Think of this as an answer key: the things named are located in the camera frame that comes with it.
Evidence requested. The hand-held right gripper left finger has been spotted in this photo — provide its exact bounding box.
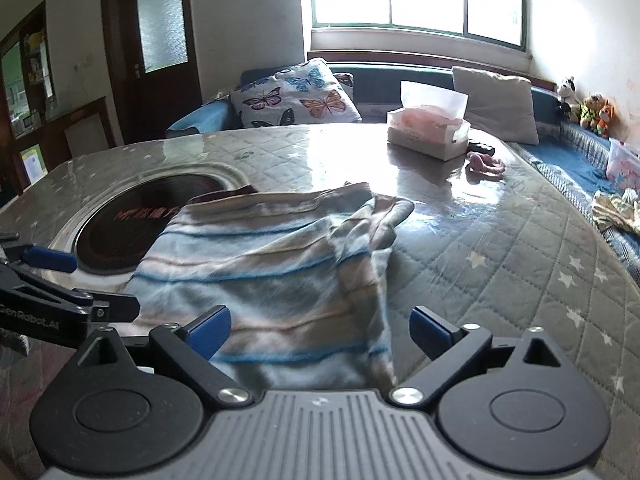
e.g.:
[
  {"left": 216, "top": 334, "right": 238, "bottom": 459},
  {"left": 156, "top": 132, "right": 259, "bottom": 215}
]
[{"left": 72, "top": 304, "right": 254, "bottom": 408}]

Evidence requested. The blue bolster cushion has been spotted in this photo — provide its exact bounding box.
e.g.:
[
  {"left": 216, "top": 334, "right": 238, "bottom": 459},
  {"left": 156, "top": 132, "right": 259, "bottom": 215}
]
[{"left": 165, "top": 100, "right": 241, "bottom": 138}]

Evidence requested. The yellow paper poster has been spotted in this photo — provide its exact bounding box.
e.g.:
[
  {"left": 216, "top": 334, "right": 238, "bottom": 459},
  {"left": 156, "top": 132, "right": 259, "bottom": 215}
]
[{"left": 19, "top": 144, "right": 48, "bottom": 186}]

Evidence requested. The white tissue box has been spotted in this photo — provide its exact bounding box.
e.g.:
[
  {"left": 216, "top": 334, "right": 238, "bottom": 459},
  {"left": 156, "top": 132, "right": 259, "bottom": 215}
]
[{"left": 386, "top": 80, "right": 472, "bottom": 161}]

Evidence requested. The yellow plush toy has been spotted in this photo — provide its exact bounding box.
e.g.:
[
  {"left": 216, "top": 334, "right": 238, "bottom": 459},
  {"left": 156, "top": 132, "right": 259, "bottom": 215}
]
[{"left": 577, "top": 92, "right": 603, "bottom": 131}]

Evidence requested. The plain white pillow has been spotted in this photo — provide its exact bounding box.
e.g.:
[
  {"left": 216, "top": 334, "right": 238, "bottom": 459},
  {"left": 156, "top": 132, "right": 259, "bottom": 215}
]
[{"left": 451, "top": 66, "right": 541, "bottom": 146}]

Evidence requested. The butterfly print pillow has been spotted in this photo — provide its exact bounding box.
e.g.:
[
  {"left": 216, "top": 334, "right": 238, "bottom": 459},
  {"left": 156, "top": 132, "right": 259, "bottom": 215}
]
[{"left": 230, "top": 57, "right": 363, "bottom": 128}]

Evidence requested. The round table hotplate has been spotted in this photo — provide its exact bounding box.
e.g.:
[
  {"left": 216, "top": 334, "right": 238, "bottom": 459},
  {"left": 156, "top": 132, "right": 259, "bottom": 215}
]
[{"left": 72, "top": 172, "right": 258, "bottom": 276}]

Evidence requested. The small pink cloth item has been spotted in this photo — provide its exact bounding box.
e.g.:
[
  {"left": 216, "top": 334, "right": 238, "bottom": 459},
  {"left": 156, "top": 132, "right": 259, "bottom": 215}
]
[{"left": 466, "top": 152, "right": 507, "bottom": 178}]

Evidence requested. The crumpled patterned cloth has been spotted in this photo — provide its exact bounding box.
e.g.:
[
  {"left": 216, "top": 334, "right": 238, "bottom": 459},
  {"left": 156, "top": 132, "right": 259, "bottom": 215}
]
[{"left": 592, "top": 187, "right": 640, "bottom": 236}]

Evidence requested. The dark wooden glass door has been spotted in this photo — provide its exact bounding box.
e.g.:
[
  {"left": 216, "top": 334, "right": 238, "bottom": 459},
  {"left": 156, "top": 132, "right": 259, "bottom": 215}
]
[{"left": 100, "top": 0, "right": 203, "bottom": 146}]

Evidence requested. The orange plush toy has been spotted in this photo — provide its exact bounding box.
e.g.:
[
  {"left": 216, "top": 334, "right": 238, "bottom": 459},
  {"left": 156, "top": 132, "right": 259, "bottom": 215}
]
[{"left": 595, "top": 100, "right": 617, "bottom": 138}]

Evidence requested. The clear bag of pink items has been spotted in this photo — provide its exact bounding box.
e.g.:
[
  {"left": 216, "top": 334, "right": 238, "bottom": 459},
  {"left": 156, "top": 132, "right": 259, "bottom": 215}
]
[{"left": 605, "top": 137, "right": 640, "bottom": 196}]

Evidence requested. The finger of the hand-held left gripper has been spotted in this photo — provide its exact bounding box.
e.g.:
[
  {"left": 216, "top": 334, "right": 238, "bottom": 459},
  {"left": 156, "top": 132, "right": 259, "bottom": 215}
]
[
  {"left": 0, "top": 232, "right": 79, "bottom": 274},
  {"left": 0, "top": 265, "right": 141, "bottom": 324}
]

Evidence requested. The dark wooden cabinet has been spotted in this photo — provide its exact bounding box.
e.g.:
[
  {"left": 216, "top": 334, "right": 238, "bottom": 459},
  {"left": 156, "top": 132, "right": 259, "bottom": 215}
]
[{"left": 0, "top": 12, "right": 126, "bottom": 196}]

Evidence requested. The blue beige striped shirt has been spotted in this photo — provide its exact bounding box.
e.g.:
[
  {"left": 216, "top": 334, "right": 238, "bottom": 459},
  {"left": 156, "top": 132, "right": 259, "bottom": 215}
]
[{"left": 122, "top": 182, "right": 416, "bottom": 391}]

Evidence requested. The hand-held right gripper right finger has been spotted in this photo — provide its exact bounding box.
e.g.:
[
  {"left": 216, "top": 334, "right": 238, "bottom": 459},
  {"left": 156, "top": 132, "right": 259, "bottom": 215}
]
[{"left": 390, "top": 305, "right": 564, "bottom": 408}]

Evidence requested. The blue sofa bench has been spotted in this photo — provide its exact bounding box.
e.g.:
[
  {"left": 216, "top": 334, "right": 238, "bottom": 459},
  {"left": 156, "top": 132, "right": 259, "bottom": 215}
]
[{"left": 165, "top": 62, "right": 640, "bottom": 281}]

